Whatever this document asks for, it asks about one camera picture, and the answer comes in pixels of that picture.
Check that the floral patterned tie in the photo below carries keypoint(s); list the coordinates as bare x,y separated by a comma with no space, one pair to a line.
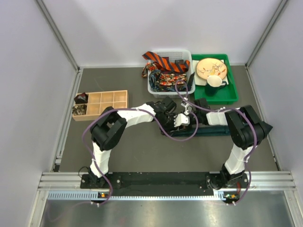
165,81

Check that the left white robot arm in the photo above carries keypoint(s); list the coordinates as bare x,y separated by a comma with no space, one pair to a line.
108,130

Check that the white plastic basket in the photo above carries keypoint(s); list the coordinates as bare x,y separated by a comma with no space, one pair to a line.
175,56

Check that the beige patterned plate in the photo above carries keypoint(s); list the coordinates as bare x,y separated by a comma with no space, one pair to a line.
211,67

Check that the brown patterned rolled tie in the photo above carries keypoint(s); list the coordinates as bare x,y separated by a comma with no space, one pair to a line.
79,109

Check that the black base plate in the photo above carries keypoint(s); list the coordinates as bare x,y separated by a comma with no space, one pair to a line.
159,183

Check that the orange navy striped tie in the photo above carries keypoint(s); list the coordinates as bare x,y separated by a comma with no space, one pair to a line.
163,64

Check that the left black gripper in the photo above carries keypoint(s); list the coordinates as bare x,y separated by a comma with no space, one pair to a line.
171,126

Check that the dark teal necktie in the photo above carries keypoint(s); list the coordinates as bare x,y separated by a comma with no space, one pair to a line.
186,131

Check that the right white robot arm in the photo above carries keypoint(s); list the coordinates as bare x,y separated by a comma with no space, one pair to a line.
247,131

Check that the dark red rolled tie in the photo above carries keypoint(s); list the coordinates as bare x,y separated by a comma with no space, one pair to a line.
81,98

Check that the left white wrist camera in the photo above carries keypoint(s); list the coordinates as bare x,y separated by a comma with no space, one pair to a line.
181,120

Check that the green white mug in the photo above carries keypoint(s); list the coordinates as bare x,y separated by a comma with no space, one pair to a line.
213,84

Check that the wooden compartment box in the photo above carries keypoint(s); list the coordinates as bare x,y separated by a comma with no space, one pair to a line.
99,101

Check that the slotted cable duct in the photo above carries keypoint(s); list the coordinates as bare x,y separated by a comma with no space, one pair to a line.
98,196

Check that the green plastic tray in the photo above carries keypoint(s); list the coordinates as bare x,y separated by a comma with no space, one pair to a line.
226,95

